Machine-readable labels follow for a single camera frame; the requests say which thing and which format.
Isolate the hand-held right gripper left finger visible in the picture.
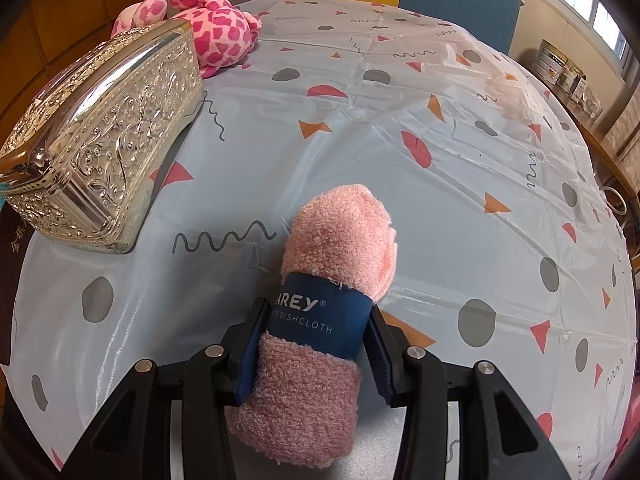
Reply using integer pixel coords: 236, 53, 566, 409
62, 297, 271, 480

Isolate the wooden desk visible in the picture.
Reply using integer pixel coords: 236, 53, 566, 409
520, 47, 640, 201

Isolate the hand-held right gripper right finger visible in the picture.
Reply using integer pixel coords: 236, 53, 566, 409
367, 307, 571, 480

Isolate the pink spotted plush toy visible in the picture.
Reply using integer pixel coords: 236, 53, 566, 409
111, 0, 263, 80

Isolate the white power cable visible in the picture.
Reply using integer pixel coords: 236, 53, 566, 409
600, 185, 628, 216

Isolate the window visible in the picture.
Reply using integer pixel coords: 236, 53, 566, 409
545, 0, 631, 66

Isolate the wooden wardrobe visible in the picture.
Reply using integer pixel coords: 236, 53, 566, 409
0, 0, 166, 126

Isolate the pink dishcloth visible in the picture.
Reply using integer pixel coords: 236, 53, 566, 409
225, 185, 398, 468

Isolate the patterned curtain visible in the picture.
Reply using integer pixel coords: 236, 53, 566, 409
605, 85, 640, 161

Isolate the silver ornate tissue box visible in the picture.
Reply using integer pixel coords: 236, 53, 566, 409
0, 22, 205, 255

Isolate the clear plastic container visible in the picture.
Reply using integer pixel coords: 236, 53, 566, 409
580, 87, 603, 120

